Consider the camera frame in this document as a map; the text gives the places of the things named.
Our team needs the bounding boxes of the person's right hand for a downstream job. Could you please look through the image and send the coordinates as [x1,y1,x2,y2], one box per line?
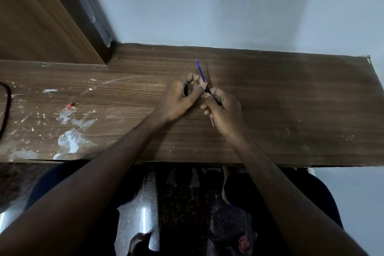
[200,87,247,144]

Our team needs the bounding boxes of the person's left forearm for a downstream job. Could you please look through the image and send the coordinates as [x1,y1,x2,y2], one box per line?
[0,111,175,256]

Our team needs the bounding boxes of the black cable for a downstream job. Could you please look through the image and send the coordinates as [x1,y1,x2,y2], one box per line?
[0,81,13,141]

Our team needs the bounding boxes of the person's left hand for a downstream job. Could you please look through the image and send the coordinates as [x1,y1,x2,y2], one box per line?
[154,72,208,123]

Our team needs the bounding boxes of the brown wooden door panel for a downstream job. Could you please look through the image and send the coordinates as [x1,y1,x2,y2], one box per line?
[0,0,106,65]

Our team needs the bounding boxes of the grey metal door strip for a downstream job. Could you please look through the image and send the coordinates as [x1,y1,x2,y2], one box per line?
[57,0,113,48]

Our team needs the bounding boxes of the person's right forearm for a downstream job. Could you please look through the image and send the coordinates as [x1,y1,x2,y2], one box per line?
[223,133,370,256]

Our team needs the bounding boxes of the blue pen refill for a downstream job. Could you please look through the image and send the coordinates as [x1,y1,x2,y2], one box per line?
[196,59,215,127]

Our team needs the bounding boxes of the shiny metal furniture leg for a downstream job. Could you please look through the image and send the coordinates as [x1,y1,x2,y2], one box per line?
[115,174,160,256]

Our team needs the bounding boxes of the person's dark trousers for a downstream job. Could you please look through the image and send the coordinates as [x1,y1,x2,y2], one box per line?
[23,161,344,256]

